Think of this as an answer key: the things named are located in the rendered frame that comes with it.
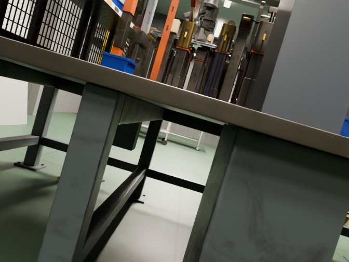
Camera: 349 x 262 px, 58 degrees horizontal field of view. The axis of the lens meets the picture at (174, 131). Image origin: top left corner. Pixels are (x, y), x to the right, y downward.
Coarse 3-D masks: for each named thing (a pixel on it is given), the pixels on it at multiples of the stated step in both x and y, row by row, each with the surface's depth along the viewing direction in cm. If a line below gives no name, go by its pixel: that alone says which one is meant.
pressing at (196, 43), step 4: (152, 32) 151; (156, 32) 150; (160, 32) 150; (156, 36) 161; (160, 36) 159; (176, 36) 149; (176, 40) 157; (176, 44) 166; (196, 44) 153; (200, 44) 147; (204, 44) 146; (208, 44) 146; (212, 44) 146; (196, 48) 162; (208, 48) 155; (212, 48) 152; (244, 56) 149; (228, 60) 166
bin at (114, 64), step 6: (102, 54) 115; (108, 54) 114; (102, 60) 115; (108, 60) 114; (114, 60) 114; (120, 60) 114; (126, 60) 113; (108, 66) 114; (114, 66) 114; (120, 66) 114; (126, 66) 113; (132, 66) 119; (126, 72) 115; (132, 72) 121
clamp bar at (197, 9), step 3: (198, 0) 140; (201, 0) 140; (198, 3) 141; (201, 3) 141; (198, 6) 141; (195, 9) 141; (198, 9) 141; (195, 12) 142; (198, 12) 142; (195, 15) 142; (198, 15) 143; (189, 18) 143; (195, 18) 142; (189, 21) 143; (195, 21) 142
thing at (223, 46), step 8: (224, 24) 132; (224, 32) 132; (232, 32) 132; (224, 40) 131; (232, 40) 133; (216, 48) 133; (224, 48) 132; (216, 56) 132; (224, 56) 133; (216, 64) 134; (224, 64) 138; (216, 72) 134; (208, 80) 134; (216, 80) 132; (208, 88) 134; (216, 88) 134; (208, 96) 134; (216, 96) 140
